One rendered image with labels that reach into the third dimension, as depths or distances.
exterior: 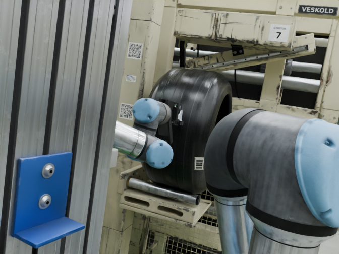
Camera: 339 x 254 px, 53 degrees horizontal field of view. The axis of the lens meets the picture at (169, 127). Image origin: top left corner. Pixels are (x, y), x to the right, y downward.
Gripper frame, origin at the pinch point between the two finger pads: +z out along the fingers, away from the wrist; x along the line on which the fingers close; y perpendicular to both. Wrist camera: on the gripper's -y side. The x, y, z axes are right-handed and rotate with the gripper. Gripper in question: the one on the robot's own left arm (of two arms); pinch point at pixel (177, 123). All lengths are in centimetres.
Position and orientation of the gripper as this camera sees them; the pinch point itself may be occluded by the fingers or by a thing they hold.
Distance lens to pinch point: 133.9
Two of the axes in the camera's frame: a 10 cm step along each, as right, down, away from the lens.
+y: 1.8, -9.8, -0.1
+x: -9.3, -1.7, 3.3
